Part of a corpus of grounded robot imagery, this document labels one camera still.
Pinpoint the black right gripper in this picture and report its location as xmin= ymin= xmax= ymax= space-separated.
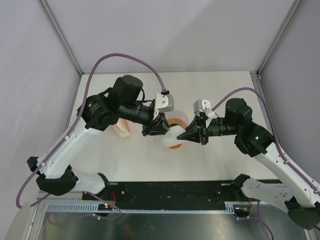
xmin=177 ymin=114 xmax=240 ymax=146

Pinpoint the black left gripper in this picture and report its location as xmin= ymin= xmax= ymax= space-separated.
xmin=119 ymin=101 xmax=171 ymax=137

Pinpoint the clear pink glass dripper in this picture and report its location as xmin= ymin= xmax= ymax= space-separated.
xmin=165 ymin=110 xmax=188 ymax=129

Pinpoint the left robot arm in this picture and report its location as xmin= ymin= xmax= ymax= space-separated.
xmin=27 ymin=75 xmax=174 ymax=200

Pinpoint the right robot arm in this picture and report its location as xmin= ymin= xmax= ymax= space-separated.
xmin=177 ymin=98 xmax=320 ymax=230

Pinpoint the orange glass coffee carafe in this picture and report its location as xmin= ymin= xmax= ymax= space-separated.
xmin=169 ymin=143 xmax=182 ymax=150

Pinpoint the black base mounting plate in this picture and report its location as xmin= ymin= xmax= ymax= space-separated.
xmin=97 ymin=180 xmax=252 ymax=210

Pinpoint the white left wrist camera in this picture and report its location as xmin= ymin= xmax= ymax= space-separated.
xmin=153 ymin=93 xmax=174 ymax=120

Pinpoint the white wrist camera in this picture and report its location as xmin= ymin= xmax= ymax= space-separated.
xmin=193 ymin=99 xmax=215 ymax=120
xmin=153 ymin=93 xmax=174 ymax=120

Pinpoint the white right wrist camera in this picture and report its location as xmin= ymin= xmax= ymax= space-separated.
xmin=193 ymin=99 xmax=215 ymax=120

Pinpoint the aluminium side rail right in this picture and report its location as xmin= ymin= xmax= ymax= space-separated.
xmin=249 ymin=70 xmax=281 ymax=145

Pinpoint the grey slotted cable duct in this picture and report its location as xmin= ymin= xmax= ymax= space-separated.
xmin=45 ymin=202 xmax=235 ymax=215

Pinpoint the aluminium frame post left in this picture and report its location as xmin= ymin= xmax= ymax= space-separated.
xmin=37 ymin=0 xmax=84 ymax=76

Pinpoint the aluminium frame post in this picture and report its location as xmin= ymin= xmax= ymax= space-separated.
xmin=37 ymin=0 xmax=84 ymax=76
xmin=256 ymin=0 xmax=305 ymax=76

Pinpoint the aluminium frame post right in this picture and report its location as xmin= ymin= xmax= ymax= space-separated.
xmin=256 ymin=0 xmax=305 ymax=76

